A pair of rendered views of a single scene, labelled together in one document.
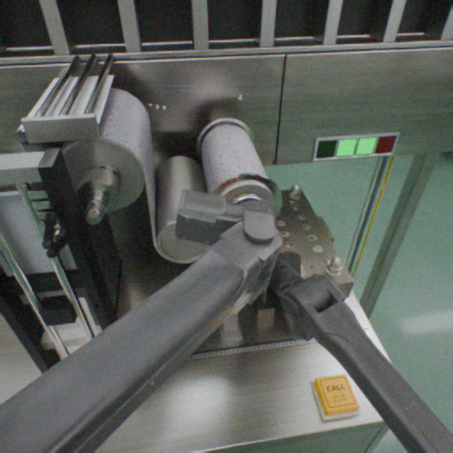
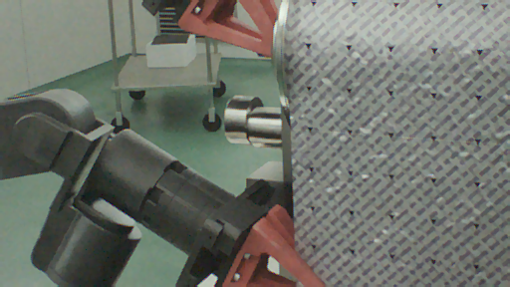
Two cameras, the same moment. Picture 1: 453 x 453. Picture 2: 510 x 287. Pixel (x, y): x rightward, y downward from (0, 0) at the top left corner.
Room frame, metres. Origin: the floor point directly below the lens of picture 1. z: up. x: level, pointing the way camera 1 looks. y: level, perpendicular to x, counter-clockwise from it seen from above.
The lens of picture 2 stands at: (0.93, -0.70, 1.39)
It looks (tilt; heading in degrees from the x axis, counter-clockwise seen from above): 16 degrees down; 124
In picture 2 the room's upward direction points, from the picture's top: 3 degrees counter-clockwise
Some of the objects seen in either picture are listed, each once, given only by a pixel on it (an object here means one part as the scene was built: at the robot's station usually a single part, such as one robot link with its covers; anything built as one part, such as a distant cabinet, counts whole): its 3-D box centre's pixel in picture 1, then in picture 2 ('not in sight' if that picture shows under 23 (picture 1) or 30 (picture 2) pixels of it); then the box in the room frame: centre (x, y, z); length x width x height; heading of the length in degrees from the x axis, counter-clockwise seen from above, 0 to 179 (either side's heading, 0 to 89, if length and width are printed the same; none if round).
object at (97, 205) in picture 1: (95, 209); not in sight; (0.43, 0.20, 1.33); 0.06 x 0.03 x 0.03; 9
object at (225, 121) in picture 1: (226, 147); not in sight; (0.80, 0.01, 1.25); 0.15 x 0.01 x 0.15; 99
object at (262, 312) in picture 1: (254, 272); not in sight; (0.68, -0.07, 0.92); 0.28 x 0.04 x 0.04; 9
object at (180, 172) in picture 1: (183, 205); not in sight; (0.65, 0.10, 1.17); 0.26 x 0.12 x 0.12; 9
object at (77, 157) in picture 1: (110, 144); not in sight; (0.64, 0.24, 1.33); 0.25 x 0.14 x 0.14; 9
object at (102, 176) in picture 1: (100, 188); not in sight; (0.48, 0.21, 1.33); 0.06 x 0.06 x 0.06; 9
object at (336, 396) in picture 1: (335, 394); not in sight; (0.34, -0.23, 0.91); 0.07 x 0.07 x 0.02; 9
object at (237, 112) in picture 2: not in sight; (244, 120); (0.46, -0.01, 1.18); 0.04 x 0.02 x 0.04; 99
